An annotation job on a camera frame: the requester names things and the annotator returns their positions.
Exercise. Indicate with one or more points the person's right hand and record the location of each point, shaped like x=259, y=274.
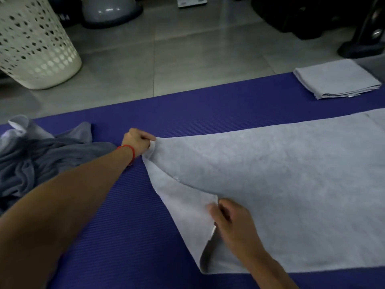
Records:
x=237, y=228

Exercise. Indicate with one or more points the person's left hand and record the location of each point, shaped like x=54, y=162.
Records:
x=136, y=141

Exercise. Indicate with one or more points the purple ribbed mat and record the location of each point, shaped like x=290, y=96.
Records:
x=210, y=108

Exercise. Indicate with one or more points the pile of dark grey towels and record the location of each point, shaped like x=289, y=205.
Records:
x=36, y=165

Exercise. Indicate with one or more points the light grey printed towel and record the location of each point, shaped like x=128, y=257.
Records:
x=337, y=76

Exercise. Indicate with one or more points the person's left forearm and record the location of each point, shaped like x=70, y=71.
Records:
x=60, y=213

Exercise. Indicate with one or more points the grey balance dome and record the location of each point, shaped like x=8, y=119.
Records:
x=109, y=10

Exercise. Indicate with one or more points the white perforated laundry basket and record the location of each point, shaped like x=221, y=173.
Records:
x=36, y=51

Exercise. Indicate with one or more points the black medicine ball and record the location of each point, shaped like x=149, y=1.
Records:
x=64, y=12

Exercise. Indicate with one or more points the white bathroom scale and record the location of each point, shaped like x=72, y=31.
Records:
x=192, y=1

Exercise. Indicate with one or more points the black weight stack machine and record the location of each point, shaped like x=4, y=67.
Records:
x=300, y=18

